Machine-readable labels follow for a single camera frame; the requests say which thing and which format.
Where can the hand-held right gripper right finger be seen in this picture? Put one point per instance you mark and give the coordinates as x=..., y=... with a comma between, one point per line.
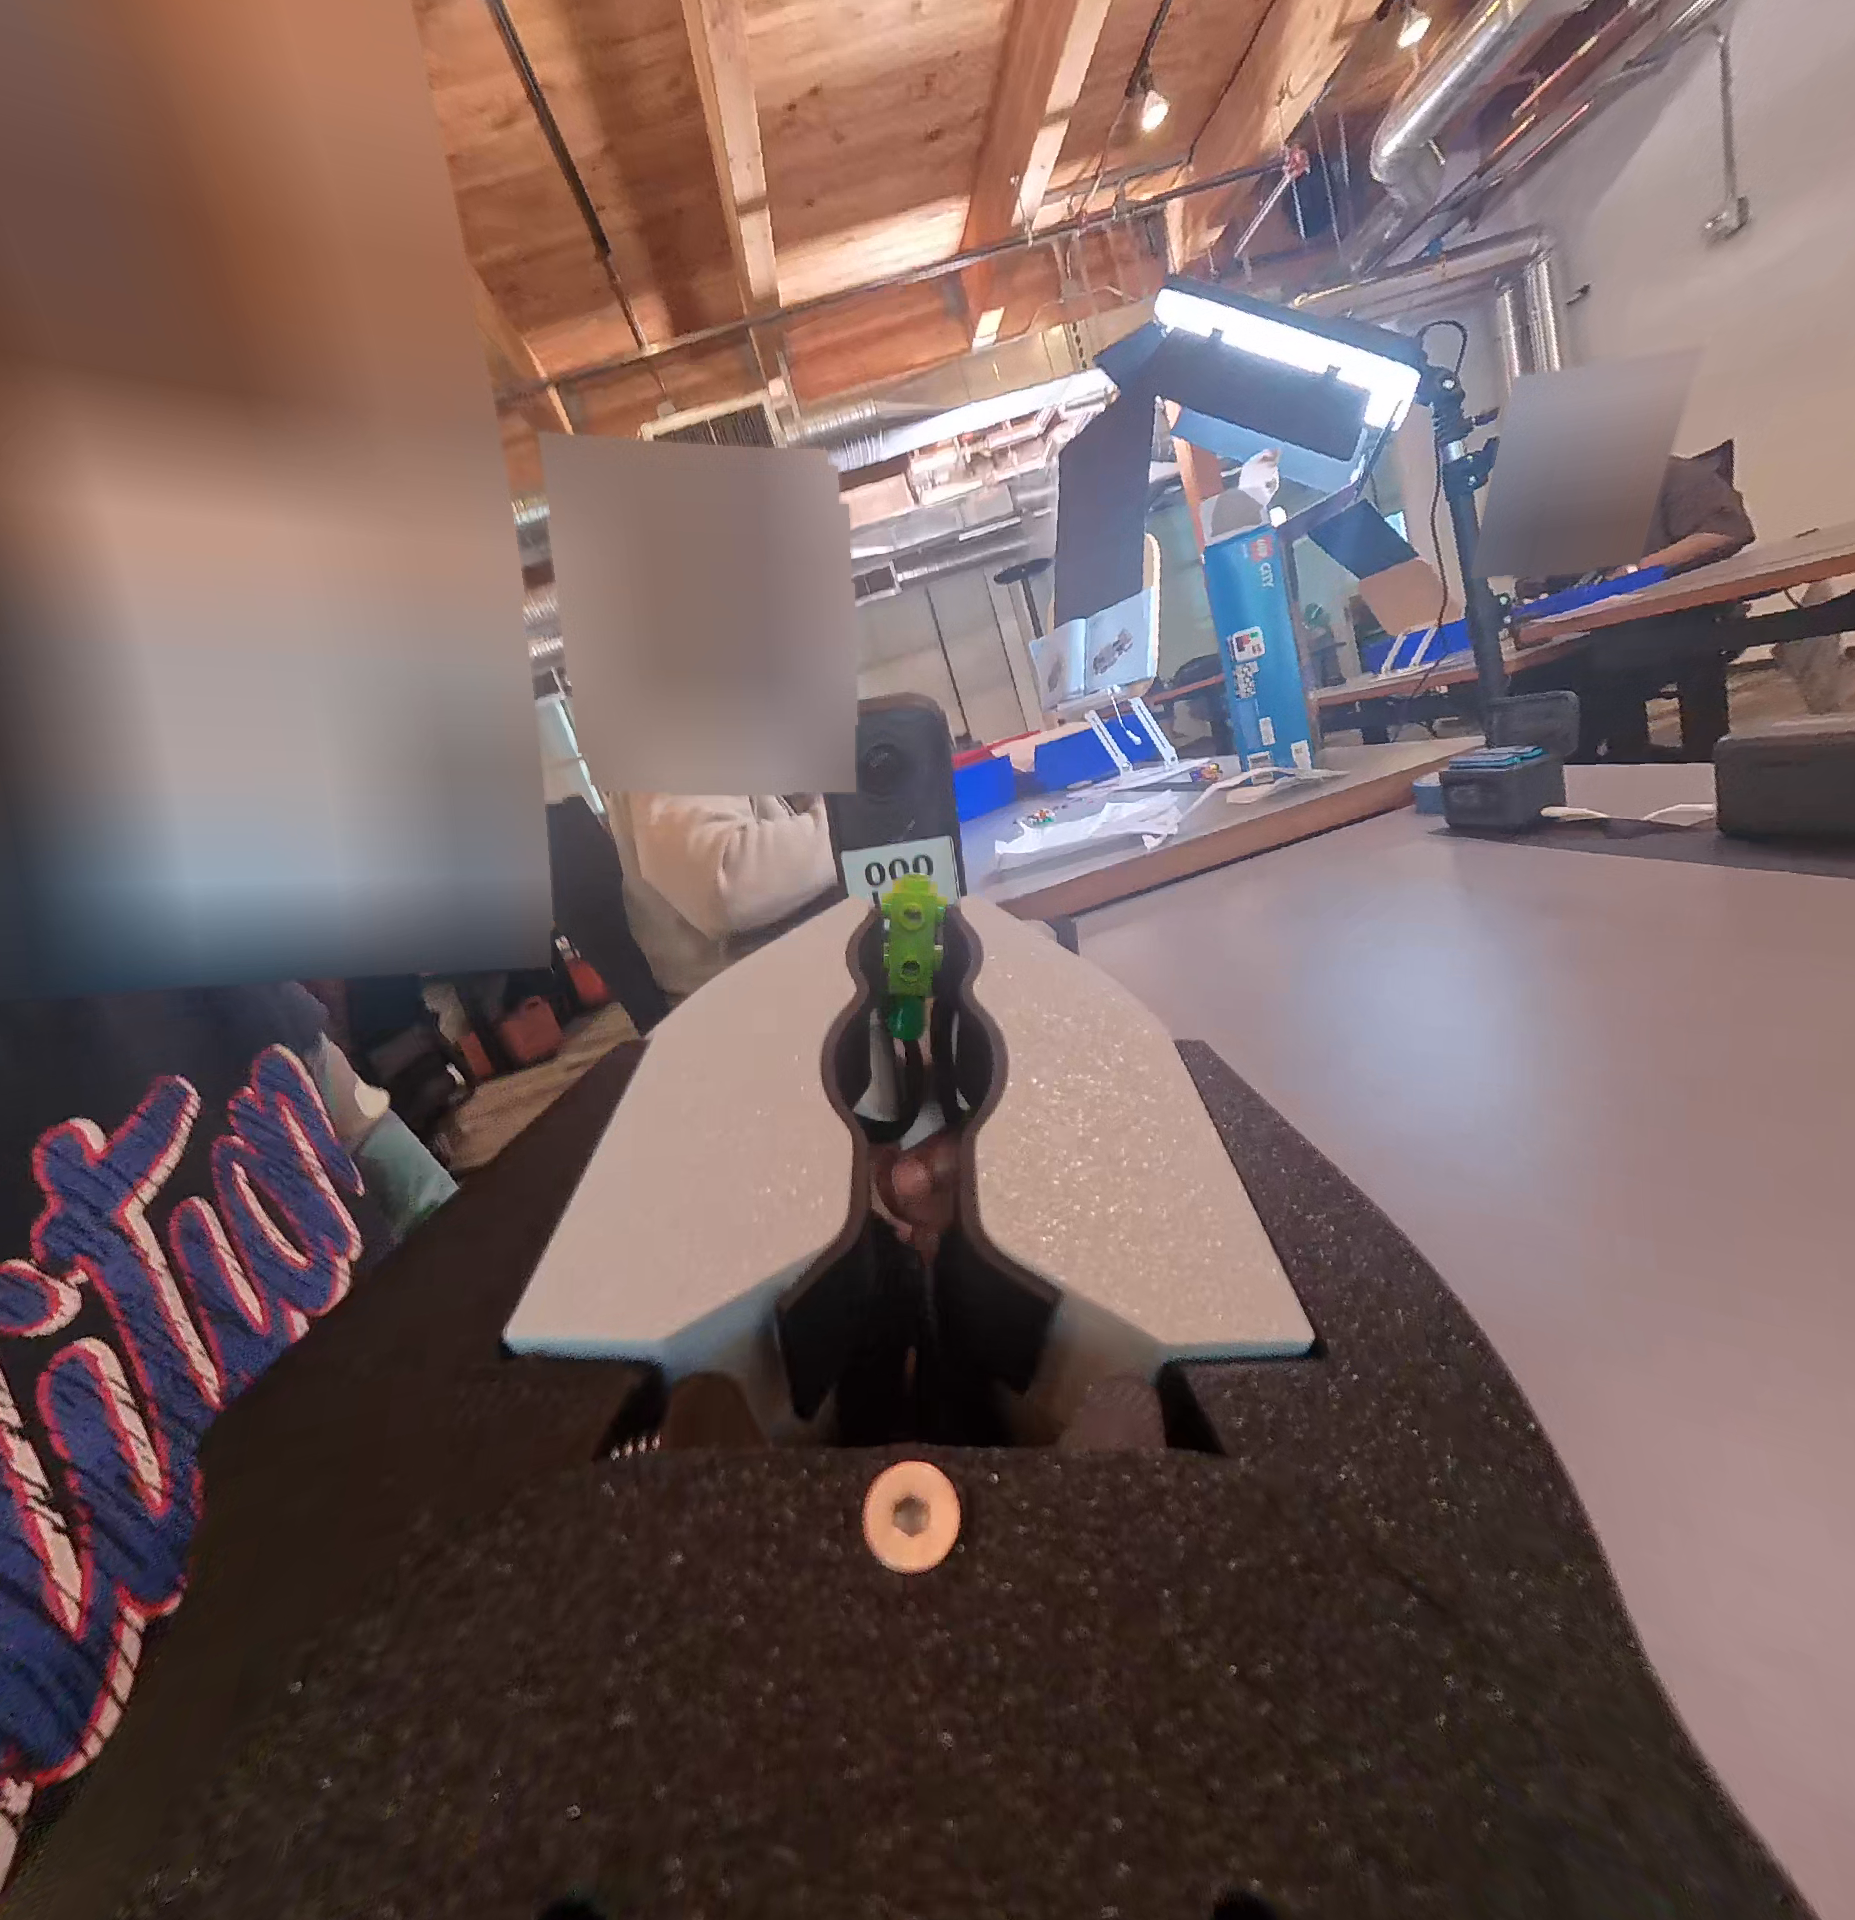
x=1137, y=1185

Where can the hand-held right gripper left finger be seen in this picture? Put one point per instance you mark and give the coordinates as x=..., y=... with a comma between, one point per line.
x=687, y=1170

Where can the purple toy flower cluster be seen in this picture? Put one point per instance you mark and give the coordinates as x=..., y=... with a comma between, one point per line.
x=913, y=947

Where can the tall blue lego box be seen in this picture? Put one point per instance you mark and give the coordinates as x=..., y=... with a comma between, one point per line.
x=1258, y=646

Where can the person's left hand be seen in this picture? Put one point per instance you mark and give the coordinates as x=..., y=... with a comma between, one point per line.
x=919, y=1194

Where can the small blue bin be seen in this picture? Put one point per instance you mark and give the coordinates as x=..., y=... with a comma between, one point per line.
x=1078, y=759

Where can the white plastic bags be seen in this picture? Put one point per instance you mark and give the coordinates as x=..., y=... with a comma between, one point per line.
x=1092, y=825

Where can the booklet on clear stand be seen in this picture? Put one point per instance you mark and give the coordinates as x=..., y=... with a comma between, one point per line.
x=1092, y=661

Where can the wooden table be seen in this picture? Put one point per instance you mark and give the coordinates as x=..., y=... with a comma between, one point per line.
x=1273, y=841

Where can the small black case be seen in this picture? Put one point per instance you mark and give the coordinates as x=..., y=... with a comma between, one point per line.
x=1497, y=796

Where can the studio light panel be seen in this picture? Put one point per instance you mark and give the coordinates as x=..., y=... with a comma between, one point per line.
x=1289, y=338

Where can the black light stand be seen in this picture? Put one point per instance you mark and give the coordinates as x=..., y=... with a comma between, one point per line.
x=1468, y=525

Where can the ceiling spot lamp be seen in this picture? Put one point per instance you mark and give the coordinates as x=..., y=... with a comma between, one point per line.
x=1409, y=23
x=1151, y=109

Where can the black hard case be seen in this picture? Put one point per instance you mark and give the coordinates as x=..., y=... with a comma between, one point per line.
x=1804, y=780

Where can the long brown desk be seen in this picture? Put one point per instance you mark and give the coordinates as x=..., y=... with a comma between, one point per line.
x=1767, y=573

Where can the silver ventilation duct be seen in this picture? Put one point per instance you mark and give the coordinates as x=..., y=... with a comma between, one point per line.
x=1439, y=113

